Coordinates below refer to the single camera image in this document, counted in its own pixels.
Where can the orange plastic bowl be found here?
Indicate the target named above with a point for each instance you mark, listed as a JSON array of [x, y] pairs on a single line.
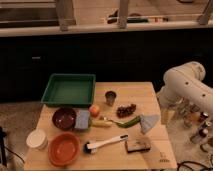
[[64, 149]]

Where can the red apple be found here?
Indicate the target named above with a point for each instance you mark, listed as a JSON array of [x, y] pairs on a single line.
[[94, 110]]

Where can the blue grey sponge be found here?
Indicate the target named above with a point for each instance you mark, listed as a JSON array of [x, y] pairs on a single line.
[[82, 120]]

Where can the small metal cup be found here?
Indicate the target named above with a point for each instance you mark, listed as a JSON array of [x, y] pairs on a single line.
[[110, 97]]

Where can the green pepper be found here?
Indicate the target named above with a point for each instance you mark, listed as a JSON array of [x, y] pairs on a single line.
[[130, 123]]

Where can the dark grape bunch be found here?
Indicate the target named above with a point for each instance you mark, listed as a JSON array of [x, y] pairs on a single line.
[[125, 111]]

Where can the grey folded cloth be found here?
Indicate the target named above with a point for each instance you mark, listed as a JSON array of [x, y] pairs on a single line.
[[147, 122]]

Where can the dark brown bowl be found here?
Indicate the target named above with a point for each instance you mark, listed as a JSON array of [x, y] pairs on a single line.
[[64, 118]]

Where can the green plastic tray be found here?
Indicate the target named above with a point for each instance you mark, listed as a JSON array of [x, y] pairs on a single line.
[[75, 90]]

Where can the white handled brush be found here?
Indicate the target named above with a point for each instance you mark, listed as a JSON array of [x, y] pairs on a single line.
[[89, 147]]

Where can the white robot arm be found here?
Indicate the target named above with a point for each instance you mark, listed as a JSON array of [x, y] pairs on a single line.
[[185, 81]]

